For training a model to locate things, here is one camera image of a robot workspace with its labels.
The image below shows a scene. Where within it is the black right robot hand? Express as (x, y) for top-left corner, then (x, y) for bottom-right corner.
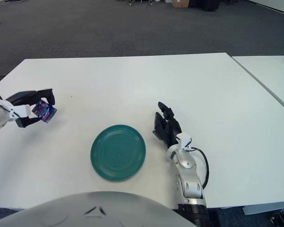
(152, 101), (183, 148)

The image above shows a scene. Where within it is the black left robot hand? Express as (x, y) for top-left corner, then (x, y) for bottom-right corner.
(8, 88), (55, 129)

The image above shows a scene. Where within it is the purple gum pack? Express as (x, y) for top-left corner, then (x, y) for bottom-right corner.
(31, 99), (58, 123)

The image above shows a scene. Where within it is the green round plate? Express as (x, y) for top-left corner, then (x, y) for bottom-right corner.
(90, 124), (147, 182)

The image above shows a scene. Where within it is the silver robot torso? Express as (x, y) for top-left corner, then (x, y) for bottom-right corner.
(0, 191), (197, 227)

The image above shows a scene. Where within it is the brown cardboard box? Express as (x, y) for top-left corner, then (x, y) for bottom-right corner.
(172, 0), (190, 8)

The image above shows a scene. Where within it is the wheeled metal cart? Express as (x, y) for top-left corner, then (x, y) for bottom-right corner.
(129, 0), (157, 5)

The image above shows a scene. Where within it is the black cabinet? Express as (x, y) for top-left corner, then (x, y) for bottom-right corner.
(202, 0), (221, 12)

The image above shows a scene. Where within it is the black caster base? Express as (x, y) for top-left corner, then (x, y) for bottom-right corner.
(269, 211), (284, 227)

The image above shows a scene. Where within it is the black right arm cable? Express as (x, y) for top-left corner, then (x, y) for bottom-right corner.
(190, 147), (210, 190)

